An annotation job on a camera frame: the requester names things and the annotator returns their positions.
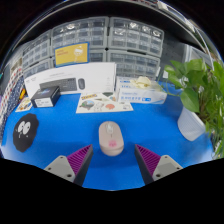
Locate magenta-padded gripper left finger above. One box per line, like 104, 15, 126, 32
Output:
43, 143, 95, 187

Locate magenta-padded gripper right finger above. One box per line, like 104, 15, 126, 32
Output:
134, 143, 184, 186

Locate beige pink computer mouse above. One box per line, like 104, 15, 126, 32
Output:
98, 120, 125, 157

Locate black round cartoon mouse pad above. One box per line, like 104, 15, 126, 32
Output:
12, 113, 40, 153

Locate green plant in white pot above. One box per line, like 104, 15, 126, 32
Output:
163, 59, 224, 159

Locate small black product box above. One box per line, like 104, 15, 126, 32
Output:
30, 85, 62, 109

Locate navy polka dot cloth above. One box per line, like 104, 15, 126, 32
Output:
0, 78, 26, 144

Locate cartoon figure sticker sheet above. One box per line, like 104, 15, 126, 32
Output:
75, 91, 134, 114

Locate pale yellow disposable gloves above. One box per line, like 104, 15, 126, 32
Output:
129, 75, 153, 90

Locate white keyboard packaging box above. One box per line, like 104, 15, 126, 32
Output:
24, 62, 117, 99

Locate yellow and blue box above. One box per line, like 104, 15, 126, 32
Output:
54, 41, 90, 67

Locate dark grey wall shelf unit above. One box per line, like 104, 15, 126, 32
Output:
0, 0, 218, 73

